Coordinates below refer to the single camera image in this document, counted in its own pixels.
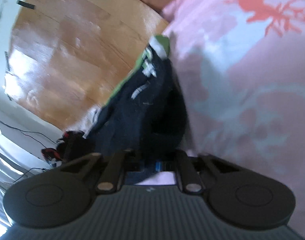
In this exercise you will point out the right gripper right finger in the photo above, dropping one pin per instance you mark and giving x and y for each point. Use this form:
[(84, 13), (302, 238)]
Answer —
[(176, 168)]

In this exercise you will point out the wooden headboard panel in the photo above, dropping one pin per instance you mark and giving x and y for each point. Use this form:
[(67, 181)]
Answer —
[(67, 56)]

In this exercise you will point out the navy green striped sweater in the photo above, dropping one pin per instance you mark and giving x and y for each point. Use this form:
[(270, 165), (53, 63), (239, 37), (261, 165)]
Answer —
[(146, 113)]

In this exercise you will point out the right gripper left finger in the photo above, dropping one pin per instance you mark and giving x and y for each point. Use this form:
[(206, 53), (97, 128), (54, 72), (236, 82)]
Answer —
[(113, 176)]

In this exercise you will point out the black red patterned garment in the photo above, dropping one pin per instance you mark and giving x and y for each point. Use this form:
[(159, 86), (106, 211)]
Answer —
[(72, 145)]

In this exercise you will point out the pink floral bed sheet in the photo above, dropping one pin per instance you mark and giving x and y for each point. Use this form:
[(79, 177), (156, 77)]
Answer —
[(241, 68)]

